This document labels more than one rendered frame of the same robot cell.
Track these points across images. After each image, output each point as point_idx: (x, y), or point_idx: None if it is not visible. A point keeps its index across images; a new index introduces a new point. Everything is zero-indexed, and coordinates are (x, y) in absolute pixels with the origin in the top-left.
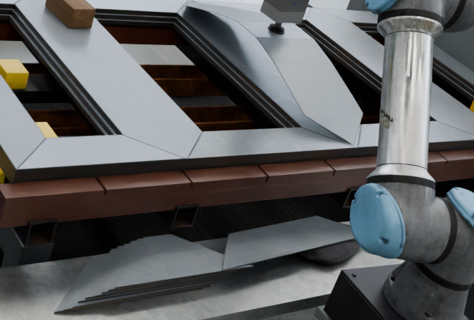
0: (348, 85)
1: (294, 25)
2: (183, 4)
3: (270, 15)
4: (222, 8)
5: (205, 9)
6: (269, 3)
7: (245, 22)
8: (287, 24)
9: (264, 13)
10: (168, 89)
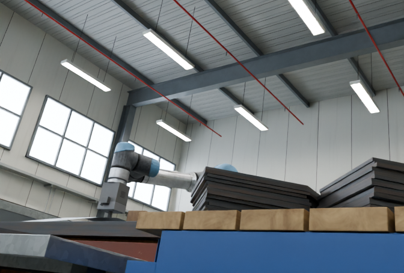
0: (6, 267)
1: (88, 219)
2: (53, 220)
3: (120, 210)
4: (42, 220)
5: (79, 218)
6: (119, 202)
7: (115, 218)
8: (89, 218)
9: (116, 210)
10: None
